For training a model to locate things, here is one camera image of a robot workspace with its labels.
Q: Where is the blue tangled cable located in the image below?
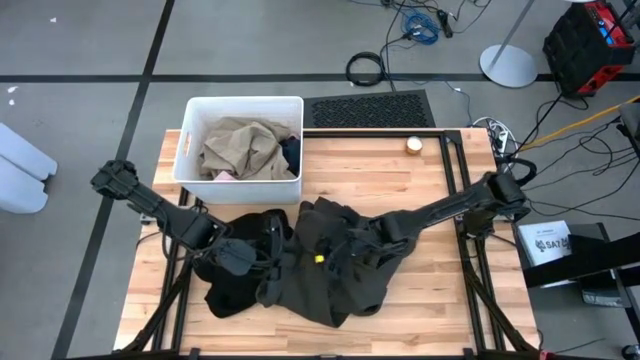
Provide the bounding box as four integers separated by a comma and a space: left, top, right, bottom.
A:
399, 10, 441, 45

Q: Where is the white printed cardboard box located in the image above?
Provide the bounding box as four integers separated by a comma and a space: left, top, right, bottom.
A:
517, 219, 574, 267

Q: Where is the thick black cable coil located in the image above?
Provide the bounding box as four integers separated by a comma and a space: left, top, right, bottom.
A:
497, 155, 537, 181

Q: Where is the white plastic laundry basket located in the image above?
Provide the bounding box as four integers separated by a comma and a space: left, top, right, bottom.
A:
172, 95, 305, 205

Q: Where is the white power strip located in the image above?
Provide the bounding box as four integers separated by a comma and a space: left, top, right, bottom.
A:
482, 118, 526, 157

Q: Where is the grey round-base lamp stand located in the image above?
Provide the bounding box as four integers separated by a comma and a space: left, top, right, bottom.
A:
478, 0, 539, 89

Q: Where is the beige hooded garment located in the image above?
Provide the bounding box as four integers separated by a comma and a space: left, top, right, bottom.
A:
198, 116, 300, 182

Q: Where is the dark olive garment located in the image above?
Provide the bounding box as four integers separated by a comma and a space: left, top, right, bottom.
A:
255, 196, 419, 330

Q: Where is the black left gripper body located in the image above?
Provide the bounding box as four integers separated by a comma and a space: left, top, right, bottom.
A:
215, 219, 285, 280

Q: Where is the black side cart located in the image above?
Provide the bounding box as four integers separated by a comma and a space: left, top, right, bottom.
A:
519, 222, 640, 351

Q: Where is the black garment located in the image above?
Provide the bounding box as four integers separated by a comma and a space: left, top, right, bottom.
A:
191, 208, 296, 320

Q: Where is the black power strip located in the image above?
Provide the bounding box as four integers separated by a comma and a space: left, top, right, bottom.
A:
436, 8, 455, 40

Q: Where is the coiled thin black cable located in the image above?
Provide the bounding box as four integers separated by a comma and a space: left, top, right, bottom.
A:
344, 51, 386, 88

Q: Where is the yellow floor cable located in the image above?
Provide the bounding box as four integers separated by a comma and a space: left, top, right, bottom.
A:
519, 94, 640, 151

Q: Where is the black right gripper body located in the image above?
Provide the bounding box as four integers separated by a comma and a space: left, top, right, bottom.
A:
319, 219, 389, 266

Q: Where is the black perforated floor mat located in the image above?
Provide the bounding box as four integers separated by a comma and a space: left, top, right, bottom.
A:
303, 89, 436, 129

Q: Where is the pale blue plastic object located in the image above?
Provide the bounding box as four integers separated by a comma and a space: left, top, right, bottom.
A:
0, 122, 59, 215

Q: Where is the dark navy garment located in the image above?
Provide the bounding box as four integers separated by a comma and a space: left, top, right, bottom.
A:
278, 135, 302, 177

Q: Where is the black and red case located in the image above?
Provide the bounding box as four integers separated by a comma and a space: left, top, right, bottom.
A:
542, 0, 637, 99

